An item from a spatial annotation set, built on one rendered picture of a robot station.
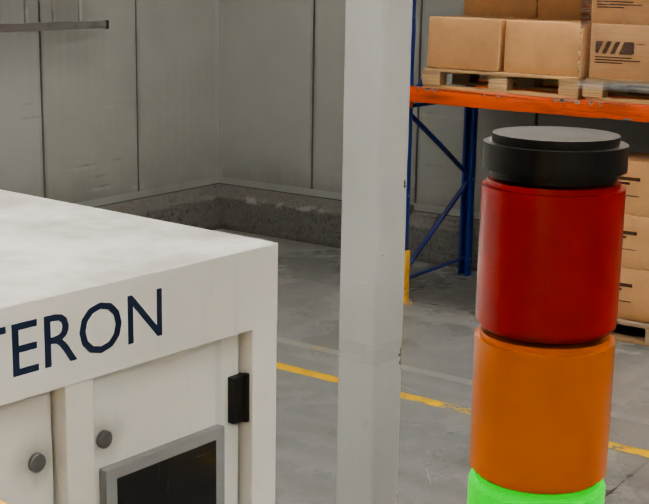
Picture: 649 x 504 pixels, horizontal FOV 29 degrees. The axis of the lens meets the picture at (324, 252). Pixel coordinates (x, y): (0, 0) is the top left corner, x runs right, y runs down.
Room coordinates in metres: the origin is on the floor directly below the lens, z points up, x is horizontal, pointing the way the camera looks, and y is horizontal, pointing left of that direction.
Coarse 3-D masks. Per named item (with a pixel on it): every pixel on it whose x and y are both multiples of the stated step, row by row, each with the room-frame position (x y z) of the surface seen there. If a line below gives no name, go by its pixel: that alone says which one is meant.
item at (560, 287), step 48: (528, 192) 0.41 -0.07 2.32; (576, 192) 0.41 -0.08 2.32; (624, 192) 0.42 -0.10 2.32; (480, 240) 0.43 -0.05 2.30; (528, 240) 0.41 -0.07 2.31; (576, 240) 0.41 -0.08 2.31; (480, 288) 0.43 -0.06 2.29; (528, 288) 0.41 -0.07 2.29; (576, 288) 0.41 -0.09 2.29; (528, 336) 0.41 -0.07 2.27; (576, 336) 0.41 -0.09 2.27
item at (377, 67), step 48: (384, 0) 2.97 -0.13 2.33; (384, 48) 2.97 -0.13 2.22; (384, 96) 2.97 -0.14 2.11; (384, 144) 2.97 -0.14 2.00; (384, 192) 2.98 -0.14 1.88; (384, 240) 2.98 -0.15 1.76; (384, 288) 2.99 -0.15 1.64; (384, 336) 2.99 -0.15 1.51; (384, 384) 3.00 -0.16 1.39; (384, 432) 3.00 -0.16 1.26; (336, 480) 3.04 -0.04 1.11; (384, 480) 3.01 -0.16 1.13
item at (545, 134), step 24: (504, 144) 0.42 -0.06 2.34; (528, 144) 0.42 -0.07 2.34; (552, 144) 0.41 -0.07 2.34; (576, 144) 0.41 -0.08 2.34; (600, 144) 0.41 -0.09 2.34; (624, 144) 0.43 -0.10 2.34; (504, 168) 0.42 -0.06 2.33; (528, 168) 0.41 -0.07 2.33; (552, 168) 0.41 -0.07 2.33; (576, 168) 0.41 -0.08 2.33; (600, 168) 0.41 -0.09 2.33; (624, 168) 0.42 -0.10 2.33
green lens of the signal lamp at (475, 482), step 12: (468, 480) 0.44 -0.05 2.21; (480, 480) 0.43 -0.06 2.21; (468, 492) 0.43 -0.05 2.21; (480, 492) 0.42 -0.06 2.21; (492, 492) 0.42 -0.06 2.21; (504, 492) 0.42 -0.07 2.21; (516, 492) 0.42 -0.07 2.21; (576, 492) 0.42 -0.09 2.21; (588, 492) 0.42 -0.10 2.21; (600, 492) 0.42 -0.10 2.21
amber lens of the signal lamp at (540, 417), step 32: (480, 352) 0.43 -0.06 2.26; (512, 352) 0.41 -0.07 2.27; (544, 352) 0.41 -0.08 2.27; (576, 352) 0.41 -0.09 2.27; (608, 352) 0.42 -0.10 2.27; (480, 384) 0.42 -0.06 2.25; (512, 384) 0.41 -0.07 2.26; (544, 384) 0.41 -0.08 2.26; (576, 384) 0.41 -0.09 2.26; (608, 384) 0.42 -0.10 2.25; (480, 416) 0.42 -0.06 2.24; (512, 416) 0.41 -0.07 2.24; (544, 416) 0.41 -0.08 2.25; (576, 416) 0.41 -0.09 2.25; (608, 416) 0.42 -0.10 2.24; (480, 448) 0.42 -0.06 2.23; (512, 448) 0.41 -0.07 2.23; (544, 448) 0.41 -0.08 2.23; (576, 448) 0.41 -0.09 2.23; (512, 480) 0.41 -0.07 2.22; (544, 480) 0.41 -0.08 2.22; (576, 480) 0.41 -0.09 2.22
